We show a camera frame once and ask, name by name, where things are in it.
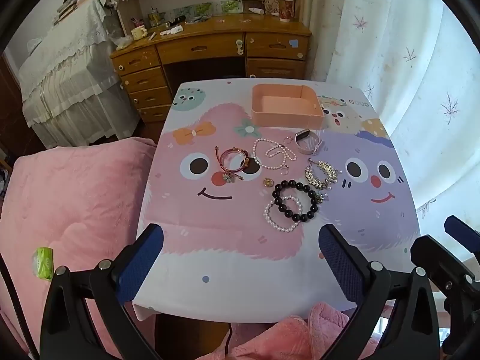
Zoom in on red cord flower bracelet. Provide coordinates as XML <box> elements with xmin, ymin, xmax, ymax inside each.
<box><xmin>214</xmin><ymin>145</ymin><xmax>236</xmax><ymax>185</ymax></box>

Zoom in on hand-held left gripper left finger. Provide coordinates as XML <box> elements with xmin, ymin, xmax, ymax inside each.
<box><xmin>39</xmin><ymin>223</ymin><xmax>166</xmax><ymax>360</ymax></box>

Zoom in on rhinestone leaf necklace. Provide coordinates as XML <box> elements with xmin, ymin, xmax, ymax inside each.
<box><xmin>304</xmin><ymin>158</ymin><xmax>343</xmax><ymax>190</ymax></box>

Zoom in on glass jar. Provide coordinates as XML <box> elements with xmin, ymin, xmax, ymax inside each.
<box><xmin>148</xmin><ymin>7</ymin><xmax>166</xmax><ymax>28</ymax></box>

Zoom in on smartwatch with pink band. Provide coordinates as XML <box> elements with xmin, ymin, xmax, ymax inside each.
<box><xmin>293</xmin><ymin>128</ymin><xmax>323</xmax><ymax>155</ymax></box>

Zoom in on white leaf print curtain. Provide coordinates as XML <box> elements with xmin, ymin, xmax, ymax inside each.
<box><xmin>300</xmin><ymin>0</ymin><xmax>480</xmax><ymax>271</ymax></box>

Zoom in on long pearl necklace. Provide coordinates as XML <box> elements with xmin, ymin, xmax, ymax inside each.
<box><xmin>252</xmin><ymin>139</ymin><xmax>297</xmax><ymax>170</ymax></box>

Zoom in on wooden desk with drawers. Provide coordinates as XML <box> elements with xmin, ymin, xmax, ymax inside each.
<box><xmin>109</xmin><ymin>17</ymin><xmax>313</xmax><ymax>122</ymax></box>

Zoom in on green packet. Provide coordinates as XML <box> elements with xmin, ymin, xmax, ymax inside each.
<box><xmin>33</xmin><ymin>247</ymin><xmax>54</xmax><ymax>281</ymax></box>

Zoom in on white pearl bracelet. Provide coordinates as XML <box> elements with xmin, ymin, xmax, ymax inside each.
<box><xmin>263</xmin><ymin>195</ymin><xmax>304</xmax><ymax>233</ymax></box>

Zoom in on red patterned cup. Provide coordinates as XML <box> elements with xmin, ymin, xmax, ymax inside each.
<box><xmin>278</xmin><ymin>0</ymin><xmax>296</xmax><ymax>22</ymax></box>

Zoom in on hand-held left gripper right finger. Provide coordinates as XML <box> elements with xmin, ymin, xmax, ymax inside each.
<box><xmin>318</xmin><ymin>223</ymin><xmax>439</xmax><ymax>360</ymax></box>

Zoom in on cartoon printed tablecloth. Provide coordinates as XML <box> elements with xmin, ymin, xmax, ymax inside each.
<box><xmin>135</xmin><ymin>78</ymin><xmax>420</xmax><ymax>323</ymax></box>

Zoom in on pink storage box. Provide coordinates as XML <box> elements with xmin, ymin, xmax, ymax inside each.
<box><xmin>250</xmin><ymin>83</ymin><xmax>325</xmax><ymax>128</ymax></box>

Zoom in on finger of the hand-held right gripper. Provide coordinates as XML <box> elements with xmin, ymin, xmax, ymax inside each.
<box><xmin>410</xmin><ymin>234</ymin><xmax>480</xmax><ymax>312</ymax></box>
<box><xmin>444</xmin><ymin>215</ymin><xmax>480</xmax><ymax>260</ymax></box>

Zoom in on pink bangle bracelet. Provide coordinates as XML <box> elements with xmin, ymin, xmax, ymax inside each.
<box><xmin>219</xmin><ymin>148</ymin><xmax>251</xmax><ymax>175</ymax></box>

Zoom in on wooden desk hutch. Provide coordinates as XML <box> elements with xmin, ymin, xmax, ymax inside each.
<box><xmin>112</xmin><ymin>0</ymin><xmax>301</xmax><ymax>31</ymax></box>

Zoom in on bed with white lace cover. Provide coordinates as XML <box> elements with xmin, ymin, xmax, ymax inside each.
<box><xmin>18</xmin><ymin>0</ymin><xmax>141</xmax><ymax>150</ymax></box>

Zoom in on black bead bracelet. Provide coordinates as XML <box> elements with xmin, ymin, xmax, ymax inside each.
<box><xmin>272</xmin><ymin>180</ymin><xmax>319</xmax><ymax>223</ymax></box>

